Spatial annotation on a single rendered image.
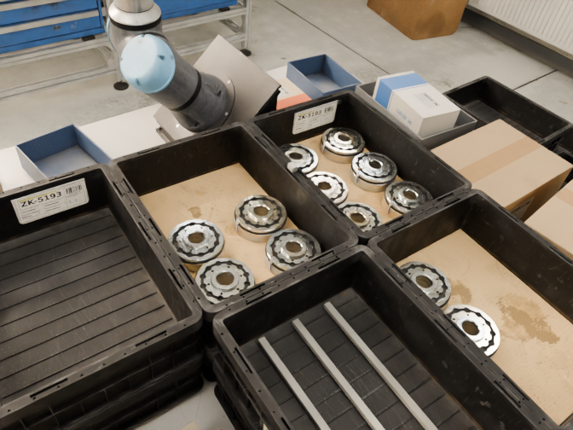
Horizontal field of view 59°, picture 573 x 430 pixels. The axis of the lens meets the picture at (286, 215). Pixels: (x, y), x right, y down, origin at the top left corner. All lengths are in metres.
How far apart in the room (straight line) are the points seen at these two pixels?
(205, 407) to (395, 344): 0.34
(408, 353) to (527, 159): 0.64
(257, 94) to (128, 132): 0.41
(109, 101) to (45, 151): 1.53
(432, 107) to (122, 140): 0.82
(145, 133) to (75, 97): 1.53
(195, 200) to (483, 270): 0.59
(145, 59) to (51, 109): 1.76
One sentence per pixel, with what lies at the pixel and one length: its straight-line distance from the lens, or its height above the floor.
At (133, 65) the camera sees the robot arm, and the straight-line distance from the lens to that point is 1.18.
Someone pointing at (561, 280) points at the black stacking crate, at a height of 0.89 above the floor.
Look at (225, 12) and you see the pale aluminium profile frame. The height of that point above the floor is 0.30.
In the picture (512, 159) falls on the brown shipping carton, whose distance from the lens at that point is 1.32.
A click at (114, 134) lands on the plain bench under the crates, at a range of 1.46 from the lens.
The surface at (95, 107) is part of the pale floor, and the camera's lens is 2.87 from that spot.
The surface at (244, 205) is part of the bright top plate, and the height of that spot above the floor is 0.86.
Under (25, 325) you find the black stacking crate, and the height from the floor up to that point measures 0.83.
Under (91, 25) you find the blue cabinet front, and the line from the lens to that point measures 2.82.
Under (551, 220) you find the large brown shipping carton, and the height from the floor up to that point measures 0.90.
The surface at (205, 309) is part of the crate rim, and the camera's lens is 0.76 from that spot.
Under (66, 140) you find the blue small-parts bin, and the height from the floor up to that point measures 0.73.
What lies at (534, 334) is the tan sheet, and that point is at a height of 0.83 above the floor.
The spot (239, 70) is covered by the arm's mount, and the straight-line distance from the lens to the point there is 1.31.
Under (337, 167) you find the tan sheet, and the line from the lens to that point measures 1.17.
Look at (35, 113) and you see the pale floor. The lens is 2.88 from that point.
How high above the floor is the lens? 1.56
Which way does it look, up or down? 45 degrees down
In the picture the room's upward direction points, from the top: 8 degrees clockwise
